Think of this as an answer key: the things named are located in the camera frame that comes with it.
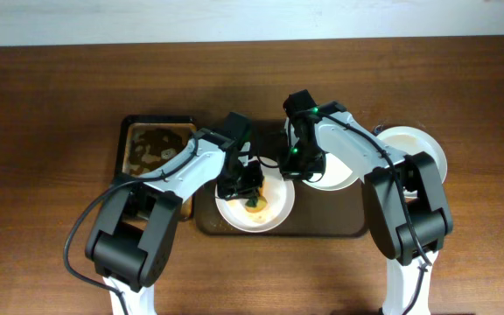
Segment white plate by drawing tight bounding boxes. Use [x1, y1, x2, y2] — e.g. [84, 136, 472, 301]
[213, 157, 295, 233]
[284, 118, 356, 191]

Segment large brown serving tray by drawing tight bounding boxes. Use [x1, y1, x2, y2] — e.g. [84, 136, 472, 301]
[193, 118, 372, 237]

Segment small tray with soapy water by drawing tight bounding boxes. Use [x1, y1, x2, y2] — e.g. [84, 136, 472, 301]
[114, 115, 197, 221]

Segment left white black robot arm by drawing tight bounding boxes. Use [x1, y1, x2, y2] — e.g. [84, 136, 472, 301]
[63, 112, 263, 314]

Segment pale blue plate front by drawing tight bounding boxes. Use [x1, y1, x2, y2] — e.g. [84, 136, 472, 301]
[376, 126, 448, 183]

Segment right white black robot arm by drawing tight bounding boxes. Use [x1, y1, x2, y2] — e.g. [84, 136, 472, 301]
[278, 90, 453, 314]

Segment yellow green sponge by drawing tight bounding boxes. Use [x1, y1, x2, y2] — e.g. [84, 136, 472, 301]
[244, 195, 268, 214]

